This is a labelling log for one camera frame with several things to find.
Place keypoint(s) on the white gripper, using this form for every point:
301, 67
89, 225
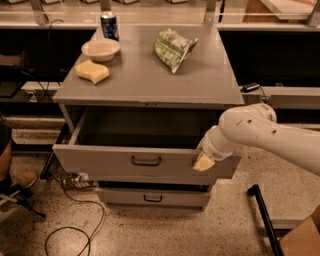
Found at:
209, 145

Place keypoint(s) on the grey top drawer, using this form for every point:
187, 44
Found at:
142, 145

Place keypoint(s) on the grey drawer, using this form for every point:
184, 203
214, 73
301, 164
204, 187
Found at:
155, 198
142, 145

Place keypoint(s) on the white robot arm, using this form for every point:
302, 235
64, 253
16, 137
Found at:
255, 125

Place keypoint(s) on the grey bottom drawer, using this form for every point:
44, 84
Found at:
155, 198

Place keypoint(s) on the grey drawer cabinet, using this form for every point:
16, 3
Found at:
139, 80

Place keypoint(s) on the black power adapter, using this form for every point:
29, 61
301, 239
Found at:
250, 87

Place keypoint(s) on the green chip bag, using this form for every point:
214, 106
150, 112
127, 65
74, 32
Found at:
173, 49

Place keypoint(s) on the cardboard box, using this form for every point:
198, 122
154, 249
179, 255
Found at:
303, 240

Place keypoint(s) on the yellow sponge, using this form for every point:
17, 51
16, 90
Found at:
92, 71

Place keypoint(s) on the white bowl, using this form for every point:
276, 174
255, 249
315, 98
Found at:
100, 50

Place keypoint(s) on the blue soda can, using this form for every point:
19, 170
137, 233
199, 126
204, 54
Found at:
109, 25

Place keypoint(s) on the tan shoe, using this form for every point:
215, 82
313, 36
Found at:
25, 179

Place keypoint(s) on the black chair base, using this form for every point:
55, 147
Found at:
20, 196

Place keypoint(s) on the person leg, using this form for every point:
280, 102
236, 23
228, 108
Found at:
5, 157

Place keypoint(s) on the black metal frame leg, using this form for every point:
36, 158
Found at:
255, 191

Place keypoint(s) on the wire basket with bottles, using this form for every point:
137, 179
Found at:
71, 181

